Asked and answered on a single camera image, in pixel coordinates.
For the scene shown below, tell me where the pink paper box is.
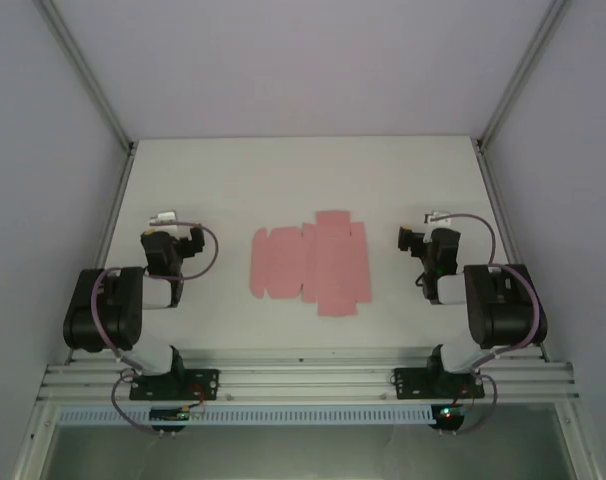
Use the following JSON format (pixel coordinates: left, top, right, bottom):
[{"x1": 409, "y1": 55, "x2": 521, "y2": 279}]
[{"x1": 249, "y1": 210, "x2": 373, "y2": 319}]

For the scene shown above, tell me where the grey metal panel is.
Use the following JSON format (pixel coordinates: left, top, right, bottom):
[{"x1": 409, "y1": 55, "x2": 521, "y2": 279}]
[{"x1": 47, "y1": 423, "x2": 570, "y2": 480}]

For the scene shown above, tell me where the aluminium table side rail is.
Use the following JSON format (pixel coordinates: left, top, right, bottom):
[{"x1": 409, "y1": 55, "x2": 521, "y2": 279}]
[
  {"x1": 65, "y1": 144, "x2": 137, "y2": 362},
  {"x1": 474, "y1": 142, "x2": 552, "y2": 359}
]

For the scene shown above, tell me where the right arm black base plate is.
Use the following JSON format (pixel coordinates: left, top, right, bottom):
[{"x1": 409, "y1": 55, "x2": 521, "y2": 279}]
[{"x1": 392, "y1": 367, "x2": 486, "y2": 401}]

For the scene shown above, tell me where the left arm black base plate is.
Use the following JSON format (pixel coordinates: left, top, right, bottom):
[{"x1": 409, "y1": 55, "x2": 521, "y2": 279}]
[{"x1": 129, "y1": 368, "x2": 220, "y2": 401}]

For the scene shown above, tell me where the aluminium frame post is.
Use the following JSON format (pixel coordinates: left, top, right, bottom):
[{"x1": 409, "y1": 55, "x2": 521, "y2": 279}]
[
  {"x1": 476, "y1": 0, "x2": 573, "y2": 149},
  {"x1": 32, "y1": 0, "x2": 135, "y2": 154}
]

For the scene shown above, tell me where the aluminium mounting rail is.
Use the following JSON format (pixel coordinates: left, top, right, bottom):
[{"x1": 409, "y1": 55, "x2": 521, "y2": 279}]
[{"x1": 37, "y1": 348, "x2": 580, "y2": 402}]

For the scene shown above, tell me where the slotted grey cable duct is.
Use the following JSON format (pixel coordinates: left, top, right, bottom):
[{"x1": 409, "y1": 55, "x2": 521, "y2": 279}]
[{"x1": 57, "y1": 405, "x2": 437, "y2": 427}]

